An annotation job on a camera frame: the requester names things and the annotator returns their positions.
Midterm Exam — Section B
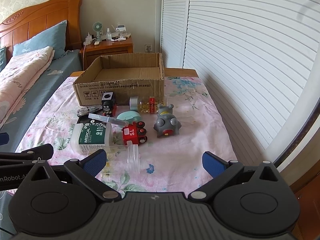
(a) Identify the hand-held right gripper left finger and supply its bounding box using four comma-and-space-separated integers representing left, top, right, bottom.
16, 149, 120, 202

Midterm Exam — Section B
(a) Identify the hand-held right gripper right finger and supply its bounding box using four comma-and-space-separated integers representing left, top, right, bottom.
188, 151, 292, 203

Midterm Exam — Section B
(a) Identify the green label cotton swab box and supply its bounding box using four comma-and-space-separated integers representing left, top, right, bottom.
70, 121, 114, 154

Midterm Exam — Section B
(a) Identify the clear plastic cup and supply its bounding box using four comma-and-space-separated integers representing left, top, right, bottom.
126, 144, 140, 173

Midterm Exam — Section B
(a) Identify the red toy train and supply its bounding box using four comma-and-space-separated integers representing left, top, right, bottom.
121, 121, 148, 146

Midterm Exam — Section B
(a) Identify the black toy train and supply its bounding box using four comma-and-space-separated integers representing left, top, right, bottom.
101, 92, 117, 117

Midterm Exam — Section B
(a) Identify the grey rubber toy figure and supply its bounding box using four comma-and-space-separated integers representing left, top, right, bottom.
154, 104, 181, 138

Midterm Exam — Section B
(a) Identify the brown cardboard box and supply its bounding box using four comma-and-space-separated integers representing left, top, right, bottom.
72, 52, 165, 105

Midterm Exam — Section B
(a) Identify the pink floral table cloth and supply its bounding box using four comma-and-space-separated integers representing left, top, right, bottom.
15, 76, 238, 198

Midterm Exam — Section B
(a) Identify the clear correction tape dispenser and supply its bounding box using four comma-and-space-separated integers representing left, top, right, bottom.
77, 105, 103, 117

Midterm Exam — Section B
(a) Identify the mint green round case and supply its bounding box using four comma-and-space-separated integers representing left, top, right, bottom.
117, 110, 142, 125

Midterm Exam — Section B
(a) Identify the pink floral quilt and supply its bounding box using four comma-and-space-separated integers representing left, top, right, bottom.
0, 46, 55, 128

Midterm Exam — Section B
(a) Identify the clear bottle of yellow capsules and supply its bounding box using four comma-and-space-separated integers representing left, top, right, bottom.
129, 95, 167, 115

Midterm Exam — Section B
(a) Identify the blue pillow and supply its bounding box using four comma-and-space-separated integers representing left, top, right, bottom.
0, 46, 7, 73
12, 20, 68, 60

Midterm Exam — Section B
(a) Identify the blue bed sheet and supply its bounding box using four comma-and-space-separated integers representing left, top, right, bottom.
0, 54, 83, 232

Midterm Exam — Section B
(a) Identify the brown wooden furniture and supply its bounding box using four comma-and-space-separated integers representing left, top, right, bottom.
291, 130, 320, 240

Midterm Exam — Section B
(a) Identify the wide white louvred wardrobe door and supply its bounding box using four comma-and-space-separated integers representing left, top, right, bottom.
182, 0, 320, 160

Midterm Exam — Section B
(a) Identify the wooden nightstand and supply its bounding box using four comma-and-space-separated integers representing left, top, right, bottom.
80, 36, 134, 70

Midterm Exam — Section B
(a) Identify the wooden bed headboard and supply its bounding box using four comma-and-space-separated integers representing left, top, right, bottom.
0, 0, 83, 53

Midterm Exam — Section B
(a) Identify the white phone stand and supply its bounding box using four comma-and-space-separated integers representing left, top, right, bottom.
116, 24, 132, 42

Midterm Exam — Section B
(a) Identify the small green desk fan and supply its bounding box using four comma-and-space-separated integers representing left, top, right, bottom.
92, 22, 103, 42

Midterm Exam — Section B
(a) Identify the narrow white louvred wardrobe door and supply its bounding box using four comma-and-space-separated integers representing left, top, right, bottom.
160, 0, 192, 69

